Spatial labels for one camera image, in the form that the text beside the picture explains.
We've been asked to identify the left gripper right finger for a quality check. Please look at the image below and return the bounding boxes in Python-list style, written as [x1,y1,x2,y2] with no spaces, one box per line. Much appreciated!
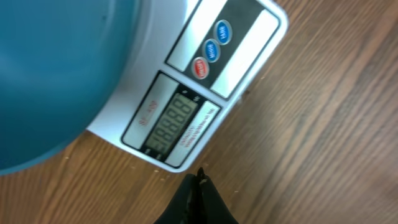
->
[197,167,238,224]

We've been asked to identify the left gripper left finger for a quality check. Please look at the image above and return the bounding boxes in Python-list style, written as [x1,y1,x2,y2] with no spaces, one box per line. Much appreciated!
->
[154,174,198,224]

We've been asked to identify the white digital kitchen scale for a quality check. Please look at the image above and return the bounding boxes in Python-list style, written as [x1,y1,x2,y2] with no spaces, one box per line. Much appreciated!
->
[88,0,289,173]

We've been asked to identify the teal metal bowl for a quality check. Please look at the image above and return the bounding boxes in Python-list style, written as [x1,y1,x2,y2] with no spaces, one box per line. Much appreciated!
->
[1,0,141,175]

